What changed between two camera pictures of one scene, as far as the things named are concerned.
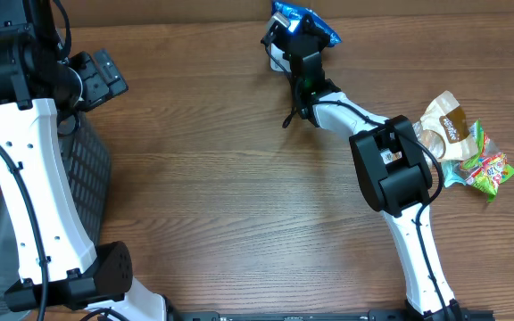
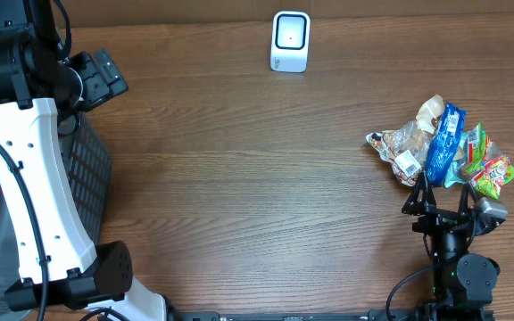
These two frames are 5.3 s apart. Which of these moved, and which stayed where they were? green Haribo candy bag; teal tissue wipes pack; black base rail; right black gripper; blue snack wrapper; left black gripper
Moved: right black gripper; blue snack wrapper
Stayed: green Haribo candy bag; left black gripper; black base rail; teal tissue wipes pack
